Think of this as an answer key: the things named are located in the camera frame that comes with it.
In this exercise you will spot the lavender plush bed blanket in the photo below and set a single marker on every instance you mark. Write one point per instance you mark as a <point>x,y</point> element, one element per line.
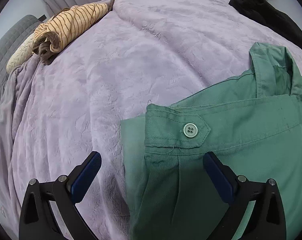
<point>143,52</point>

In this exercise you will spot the green work jacket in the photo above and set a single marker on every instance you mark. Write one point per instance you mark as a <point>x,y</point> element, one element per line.
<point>251,122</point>

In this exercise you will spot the black folded garment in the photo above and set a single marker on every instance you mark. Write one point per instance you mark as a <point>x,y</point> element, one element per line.
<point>265,14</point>

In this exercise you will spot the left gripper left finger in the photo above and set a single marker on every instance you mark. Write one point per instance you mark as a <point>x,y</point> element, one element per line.
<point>37,220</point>

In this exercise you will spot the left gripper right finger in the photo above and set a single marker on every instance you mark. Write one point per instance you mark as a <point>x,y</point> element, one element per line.
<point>267,220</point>

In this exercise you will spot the beige striped folded garment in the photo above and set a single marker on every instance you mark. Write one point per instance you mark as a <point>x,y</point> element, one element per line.
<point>52,37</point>

